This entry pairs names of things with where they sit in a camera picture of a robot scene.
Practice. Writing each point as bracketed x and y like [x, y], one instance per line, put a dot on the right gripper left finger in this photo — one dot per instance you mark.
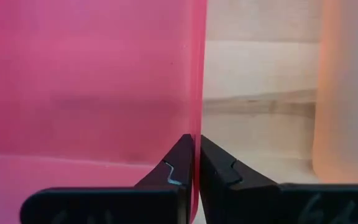
[172, 174]

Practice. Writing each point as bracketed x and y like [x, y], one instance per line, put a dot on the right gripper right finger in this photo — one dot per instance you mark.
[219, 177]

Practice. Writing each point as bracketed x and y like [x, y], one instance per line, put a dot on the pink translucent plastic bin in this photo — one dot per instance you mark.
[89, 77]

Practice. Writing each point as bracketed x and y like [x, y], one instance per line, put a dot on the orange translucent plastic bin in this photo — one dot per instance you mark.
[346, 93]

